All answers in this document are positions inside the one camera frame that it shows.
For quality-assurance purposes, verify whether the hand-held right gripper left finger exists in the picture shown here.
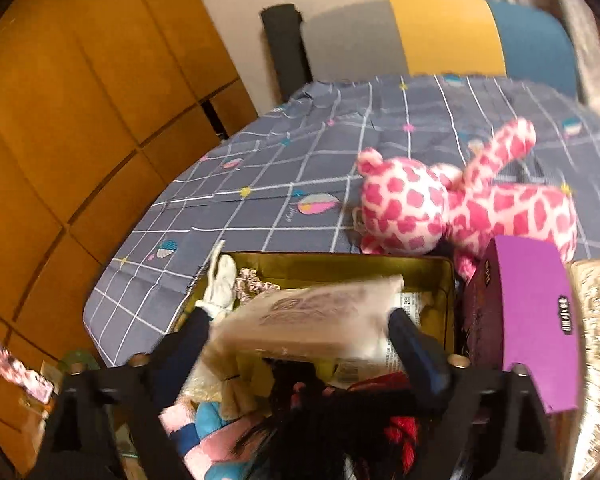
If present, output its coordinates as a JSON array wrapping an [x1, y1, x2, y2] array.
[[30, 305, 216, 480]]

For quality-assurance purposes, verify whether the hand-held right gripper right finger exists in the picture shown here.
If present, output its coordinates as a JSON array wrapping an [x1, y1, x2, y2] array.
[[386, 307, 566, 480]]

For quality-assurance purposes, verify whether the white cotton pad packet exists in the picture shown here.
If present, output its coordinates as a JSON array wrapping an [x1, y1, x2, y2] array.
[[330, 290, 436, 386]]

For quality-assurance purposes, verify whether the red knit cloth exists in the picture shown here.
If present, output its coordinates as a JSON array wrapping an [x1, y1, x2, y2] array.
[[350, 372, 421, 476]]

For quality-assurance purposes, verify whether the pink and blue plush toy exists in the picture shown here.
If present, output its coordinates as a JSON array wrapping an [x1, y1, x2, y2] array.
[[157, 400, 266, 480]]

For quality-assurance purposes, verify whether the white printed paper packet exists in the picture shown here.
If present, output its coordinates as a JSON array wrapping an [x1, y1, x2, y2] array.
[[212, 274, 406, 363]]

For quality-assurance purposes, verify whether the gold storage box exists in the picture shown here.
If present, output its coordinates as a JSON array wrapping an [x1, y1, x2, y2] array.
[[172, 251, 458, 480]]

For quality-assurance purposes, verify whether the white plush toy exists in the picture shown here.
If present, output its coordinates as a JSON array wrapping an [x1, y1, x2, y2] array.
[[195, 240, 241, 321]]

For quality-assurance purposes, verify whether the pink scrunchie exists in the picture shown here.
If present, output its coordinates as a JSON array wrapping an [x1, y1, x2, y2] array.
[[232, 267, 281, 303]]

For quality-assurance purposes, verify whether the green plastic item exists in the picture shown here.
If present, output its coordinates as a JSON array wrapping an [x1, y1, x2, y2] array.
[[57, 349, 101, 373]]

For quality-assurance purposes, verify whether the black wig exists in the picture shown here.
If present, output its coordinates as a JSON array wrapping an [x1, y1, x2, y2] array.
[[235, 360, 431, 480]]

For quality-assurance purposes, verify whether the purple box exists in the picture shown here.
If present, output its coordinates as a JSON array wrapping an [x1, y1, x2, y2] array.
[[460, 234, 581, 415]]

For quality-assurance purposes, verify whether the pink spotted plush toy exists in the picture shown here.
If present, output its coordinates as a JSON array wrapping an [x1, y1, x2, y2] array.
[[355, 117, 578, 281]]

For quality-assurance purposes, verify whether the pink patterned packet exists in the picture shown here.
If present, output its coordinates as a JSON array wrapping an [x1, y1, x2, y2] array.
[[0, 342, 56, 403]]

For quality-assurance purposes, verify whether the gold glittery bag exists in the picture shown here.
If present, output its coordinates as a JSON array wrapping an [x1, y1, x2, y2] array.
[[545, 257, 600, 480]]

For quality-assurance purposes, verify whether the grey grid bedsheet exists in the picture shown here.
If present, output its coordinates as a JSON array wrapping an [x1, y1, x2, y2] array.
[[82, 75, 600, 368]]

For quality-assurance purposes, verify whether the wooden wardrobe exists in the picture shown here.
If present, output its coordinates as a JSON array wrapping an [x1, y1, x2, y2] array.
[[0, 0, 258, 480]]

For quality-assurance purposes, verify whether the grey yellow blue headboard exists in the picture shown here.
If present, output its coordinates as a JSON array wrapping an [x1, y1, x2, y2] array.
[[300, 0, 581, 98]]

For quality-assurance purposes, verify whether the black padded post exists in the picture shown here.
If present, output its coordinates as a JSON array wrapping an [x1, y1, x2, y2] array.
[[260, 4, 313, 103]]

